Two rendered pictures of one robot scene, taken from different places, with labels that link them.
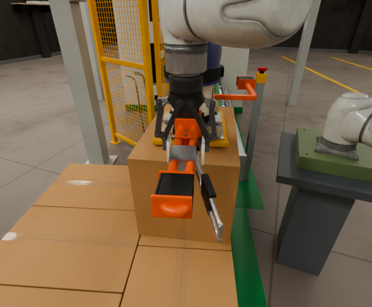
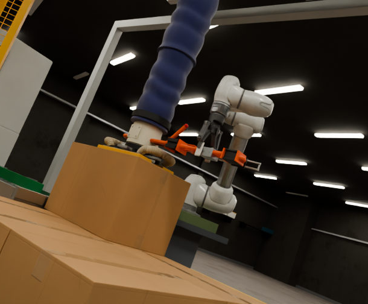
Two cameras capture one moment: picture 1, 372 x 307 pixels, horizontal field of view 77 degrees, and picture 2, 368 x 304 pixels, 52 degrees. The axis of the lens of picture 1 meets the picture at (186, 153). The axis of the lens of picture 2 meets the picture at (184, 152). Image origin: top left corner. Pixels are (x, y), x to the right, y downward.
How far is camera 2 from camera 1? 1.70 m
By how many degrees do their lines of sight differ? 65
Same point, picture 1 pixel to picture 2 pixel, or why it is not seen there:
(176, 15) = (236, 96)
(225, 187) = (180, 197)
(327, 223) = not seen: hidden behind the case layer
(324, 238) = not seen: hidden behind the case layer
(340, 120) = (193, 188)
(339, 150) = (191, 209)
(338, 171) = (194, 222)
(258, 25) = (268, 110)
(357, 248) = not seen: outside the picture
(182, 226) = (143, 232)
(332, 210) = (184, 259)
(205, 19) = (252, 102)
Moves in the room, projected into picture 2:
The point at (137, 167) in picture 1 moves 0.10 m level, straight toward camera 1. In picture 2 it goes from (142, 166) to (160, 172)
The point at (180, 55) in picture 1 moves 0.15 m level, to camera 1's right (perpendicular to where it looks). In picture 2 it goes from (227, 108) to (239, 120)
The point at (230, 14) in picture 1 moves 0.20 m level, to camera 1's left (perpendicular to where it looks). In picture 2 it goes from (262, 104) to (246, 84)
